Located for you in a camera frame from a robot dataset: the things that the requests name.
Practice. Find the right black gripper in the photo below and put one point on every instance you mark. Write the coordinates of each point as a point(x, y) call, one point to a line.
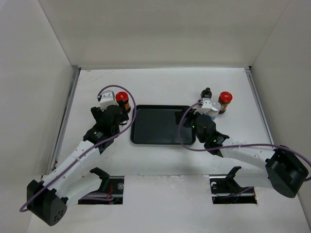
point(189, 113)

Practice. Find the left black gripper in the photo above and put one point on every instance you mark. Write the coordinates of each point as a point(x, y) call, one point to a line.
point(98, 113)

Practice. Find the red lid jar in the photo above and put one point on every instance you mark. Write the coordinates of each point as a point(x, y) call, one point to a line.
point(124, 98)
point(225, 98)

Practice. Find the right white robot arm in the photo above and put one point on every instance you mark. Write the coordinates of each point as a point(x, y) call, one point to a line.
point(277, 167)

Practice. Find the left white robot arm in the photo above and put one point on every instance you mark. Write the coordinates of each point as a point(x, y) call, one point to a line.
point(48, 198)

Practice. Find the black plastic tray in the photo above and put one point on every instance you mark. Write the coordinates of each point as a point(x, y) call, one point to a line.
point(156, 124)

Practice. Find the black cap white bottle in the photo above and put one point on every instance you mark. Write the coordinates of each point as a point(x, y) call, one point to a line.
point(206, 93)

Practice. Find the silver lid jar right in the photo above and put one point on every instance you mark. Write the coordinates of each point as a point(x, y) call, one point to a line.
point(216, 106)

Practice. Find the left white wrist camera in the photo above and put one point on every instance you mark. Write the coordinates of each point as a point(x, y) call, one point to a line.
point(105, 99)

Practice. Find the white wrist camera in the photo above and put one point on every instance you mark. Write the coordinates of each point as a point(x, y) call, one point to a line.
point(105, 99)
point(205, 105)

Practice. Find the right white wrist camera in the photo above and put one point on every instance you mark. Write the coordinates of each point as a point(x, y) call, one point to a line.
point(205, 105)

